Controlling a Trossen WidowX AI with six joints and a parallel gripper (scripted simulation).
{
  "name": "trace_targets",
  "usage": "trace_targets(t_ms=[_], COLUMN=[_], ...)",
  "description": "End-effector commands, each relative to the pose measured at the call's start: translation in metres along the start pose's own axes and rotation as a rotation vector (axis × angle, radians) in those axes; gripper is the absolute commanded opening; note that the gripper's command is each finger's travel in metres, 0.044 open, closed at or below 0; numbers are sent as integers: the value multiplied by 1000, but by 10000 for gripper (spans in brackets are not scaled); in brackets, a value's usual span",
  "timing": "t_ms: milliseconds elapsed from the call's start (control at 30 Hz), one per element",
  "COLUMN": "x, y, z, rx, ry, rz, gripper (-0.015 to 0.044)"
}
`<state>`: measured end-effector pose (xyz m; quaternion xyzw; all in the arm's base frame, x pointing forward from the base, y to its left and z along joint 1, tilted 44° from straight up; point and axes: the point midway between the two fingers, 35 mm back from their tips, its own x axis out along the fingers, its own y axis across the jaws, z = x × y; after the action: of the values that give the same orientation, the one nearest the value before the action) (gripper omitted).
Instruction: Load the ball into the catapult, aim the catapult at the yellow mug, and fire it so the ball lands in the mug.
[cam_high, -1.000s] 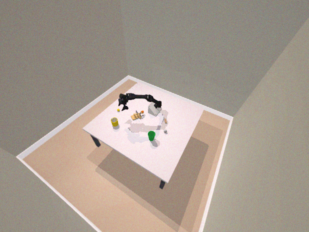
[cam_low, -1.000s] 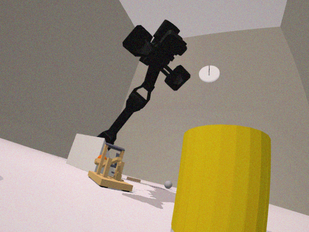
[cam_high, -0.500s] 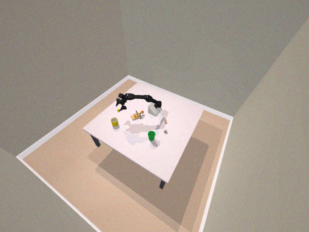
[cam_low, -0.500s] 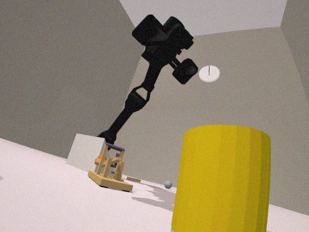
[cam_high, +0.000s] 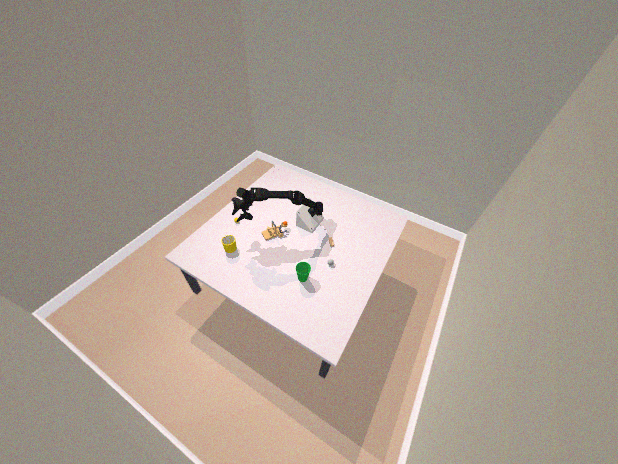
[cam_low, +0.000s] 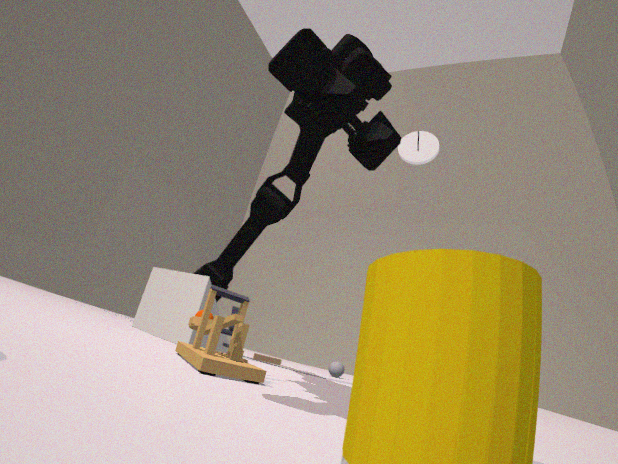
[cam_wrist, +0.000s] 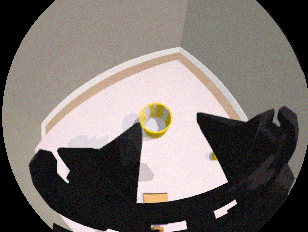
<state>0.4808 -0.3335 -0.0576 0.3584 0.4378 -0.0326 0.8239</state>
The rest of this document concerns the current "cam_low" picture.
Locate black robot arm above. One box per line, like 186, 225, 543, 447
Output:
193, 34, 392, 289

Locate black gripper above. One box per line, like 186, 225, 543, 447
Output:
268, 28, 401, 171

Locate wooden toy catapult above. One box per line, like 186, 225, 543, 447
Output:
175, 285, 267, 385

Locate orange ball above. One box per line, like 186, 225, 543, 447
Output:
195, 310, 213, 319

